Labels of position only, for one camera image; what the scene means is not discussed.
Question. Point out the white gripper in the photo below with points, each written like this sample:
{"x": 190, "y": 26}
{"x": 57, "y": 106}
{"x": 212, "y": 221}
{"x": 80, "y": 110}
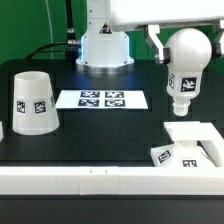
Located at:
{"x": 128, "y": 15}

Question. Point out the white lamp bulb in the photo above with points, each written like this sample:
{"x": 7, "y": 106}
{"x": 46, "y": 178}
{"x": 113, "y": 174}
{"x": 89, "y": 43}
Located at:
{"x": 190, "y": 53}

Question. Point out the white lamp base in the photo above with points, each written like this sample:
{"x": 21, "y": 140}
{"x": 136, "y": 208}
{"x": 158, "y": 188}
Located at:
{"x": 184, "y": 152}

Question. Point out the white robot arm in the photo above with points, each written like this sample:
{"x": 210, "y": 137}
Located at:
{"x": 105, "y": 45}

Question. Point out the white lamp shade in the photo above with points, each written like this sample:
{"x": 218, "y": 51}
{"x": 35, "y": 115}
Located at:
{"x": 34, "y": 110}

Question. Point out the white right fence bar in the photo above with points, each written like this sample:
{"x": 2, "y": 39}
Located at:
{"x": 213, "y": 143}

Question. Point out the white fence bar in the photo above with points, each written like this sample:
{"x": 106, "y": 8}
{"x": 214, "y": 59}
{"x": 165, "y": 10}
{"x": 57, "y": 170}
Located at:
{"x": 1, "y": 132}
{"x": 213, "y": 143}
{"x": 110, "y": 181}

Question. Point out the white marker sheet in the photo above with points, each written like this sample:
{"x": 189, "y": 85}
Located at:
{"x": 101, "y": 99}

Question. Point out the white front fence bar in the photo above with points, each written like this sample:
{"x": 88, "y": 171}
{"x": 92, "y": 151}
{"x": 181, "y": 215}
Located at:
{"x": 110, "y": 181}

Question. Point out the white left fence bar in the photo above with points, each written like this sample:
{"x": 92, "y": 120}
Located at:
{"x": 1, "y": 132}

